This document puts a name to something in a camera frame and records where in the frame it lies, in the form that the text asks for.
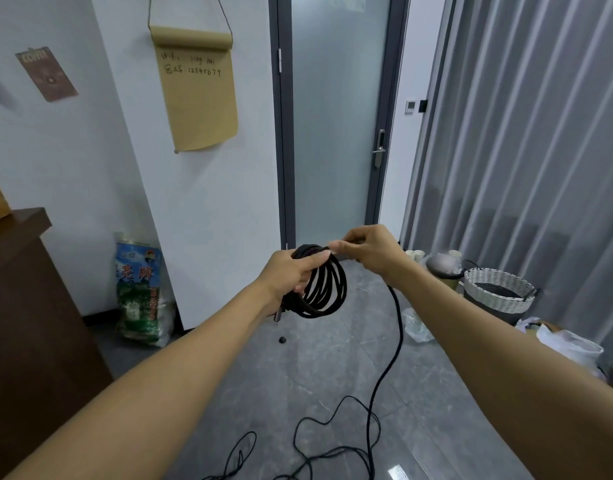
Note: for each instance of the person's left hand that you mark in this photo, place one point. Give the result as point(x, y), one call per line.
point(281, 277)

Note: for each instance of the person's right hand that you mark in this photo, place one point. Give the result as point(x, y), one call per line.
point(375, 250)

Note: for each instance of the person's right thumb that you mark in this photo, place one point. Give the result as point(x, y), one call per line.
point(345, 251)

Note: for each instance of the person's left thumb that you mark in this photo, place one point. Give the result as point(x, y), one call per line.
point(314, 258)

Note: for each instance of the person's left forearm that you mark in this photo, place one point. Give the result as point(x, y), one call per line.
point(141, 389)

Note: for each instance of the person's right forearm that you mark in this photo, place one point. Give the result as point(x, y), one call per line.
point(506, 374)

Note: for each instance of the white paper cup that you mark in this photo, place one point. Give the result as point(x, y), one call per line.
point(455, 254)
point(419, 254)
point(410, 255)

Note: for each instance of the grey round kettle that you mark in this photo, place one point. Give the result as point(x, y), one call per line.
point(444, 267)

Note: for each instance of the clear plastic bag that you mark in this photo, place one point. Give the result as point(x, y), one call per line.
point(416, 324)

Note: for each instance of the frosted glass door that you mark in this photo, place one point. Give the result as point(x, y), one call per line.
point(336, 119)

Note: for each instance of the white woven waste basket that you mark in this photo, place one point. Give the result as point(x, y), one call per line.
point(497, 293)

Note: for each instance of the printed rice bag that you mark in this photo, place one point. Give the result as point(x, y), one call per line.
point(140, 294)

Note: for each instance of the grey curtain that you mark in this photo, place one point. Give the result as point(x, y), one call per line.
point(526, 154)

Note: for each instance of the white plastic bag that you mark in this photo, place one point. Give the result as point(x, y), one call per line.
point(569, 344)

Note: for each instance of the dark wooden cabinet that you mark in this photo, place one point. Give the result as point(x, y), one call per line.
point(31, 334)

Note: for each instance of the white wall thermostat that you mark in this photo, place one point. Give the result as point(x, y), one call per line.
point(410, 106)

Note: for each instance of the brown paper wall scroll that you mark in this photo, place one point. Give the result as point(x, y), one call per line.
point(198, 84)

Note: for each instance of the brown wall poster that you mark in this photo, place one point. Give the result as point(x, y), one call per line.
point(46, 73)

